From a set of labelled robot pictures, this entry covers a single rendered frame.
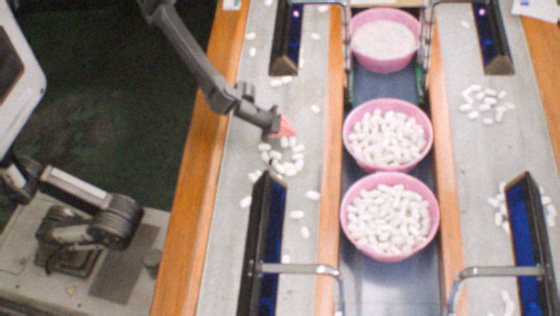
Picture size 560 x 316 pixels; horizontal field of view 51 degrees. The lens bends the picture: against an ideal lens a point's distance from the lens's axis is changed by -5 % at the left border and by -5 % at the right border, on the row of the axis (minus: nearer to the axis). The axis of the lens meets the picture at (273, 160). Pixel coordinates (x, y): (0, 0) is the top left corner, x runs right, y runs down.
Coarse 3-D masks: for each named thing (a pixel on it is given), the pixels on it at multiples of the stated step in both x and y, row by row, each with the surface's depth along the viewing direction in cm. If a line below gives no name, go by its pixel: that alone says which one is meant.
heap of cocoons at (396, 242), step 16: (368, 192) 174; (384, 192) 174; (400, 192) 171; (352, 208) 170; (368, 208) 171; (384, 208) 169; (400, 208) 169; (416, 208) 168; (352, 224) 168; (368, 224) 167; (384, 224) 167; (400, 224) 167; (416, 224) 165; (368, 240) 165; (384, 240) 164; (400, 240) 162; (416, 240) 163
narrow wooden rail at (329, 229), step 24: (336, 24) 213; (336, 48) 206; (336, 72) 199; (336, 96) 193; (336, 120) 187; (336, 144) 181; (336, 168) 176; (336, 192) 171; (336, 216) 166; (336, 240) 162; (336, 264) 158
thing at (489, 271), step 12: (456, 276) 117; (468, 276) 114; (480, 276) 114; (492, 276) 114; (504, 276) 113; (516, 276) 113; (528, 276) 113; (540, 276) 112; (456, 288) 119; (456, 300) 123; (444, 312) 130; (456, 312) 125
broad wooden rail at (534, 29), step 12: (528, 24) 204; (540, 24) 203; (552, 24) 203; (528, 36) 200; (540, 36) 200; (552, 36) 199; (528, 48) 199; (540, 48) 196; (552, 48) 196; (540, 60) 193; (552, 60) 192; (540, 72) 190; (552, 72) 189; (540, 84) 187; (552, 84) 186; (540, 96) 186; (552, 96) 183; (552, 108) 180; (552, 120) 178; (552, 132) 175; (552, 144) 174
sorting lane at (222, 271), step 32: (256, 0) 231; (256, 32) 219; (320, 32) 215; (256, 64) 209; (320, 64) 206; (256, 96) 200; (288, 96) 198; (320, 96) 197; (256, 128) 192; (320, 128) 189; (224, 160) 186; (256, 160) 184; (288, 160) 183; (320, 160) 182; (224, 192) 178; (288, 192) 176; (320, 192) 175; (224, 224) 172; (288, 224) 169; (224, 256) 166; (224, 288) 160; (288, 288) 158
